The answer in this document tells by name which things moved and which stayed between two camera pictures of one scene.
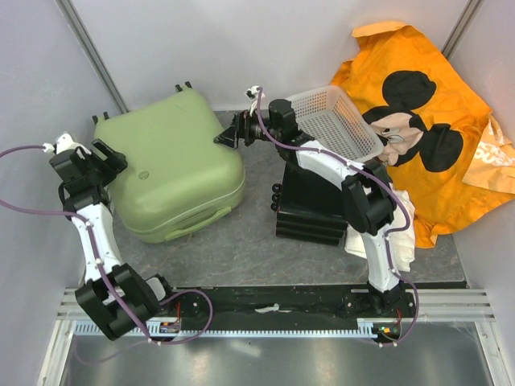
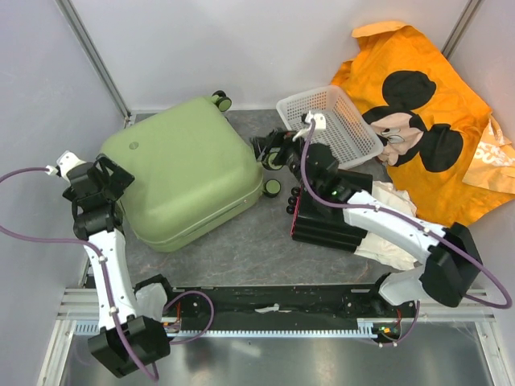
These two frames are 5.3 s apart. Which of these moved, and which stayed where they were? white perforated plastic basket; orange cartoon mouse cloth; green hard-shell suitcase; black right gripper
Moved: black right gripper; green hard-shell suitcase
Stayed: orange cartoon mouse cloth; white perforated plastic basket
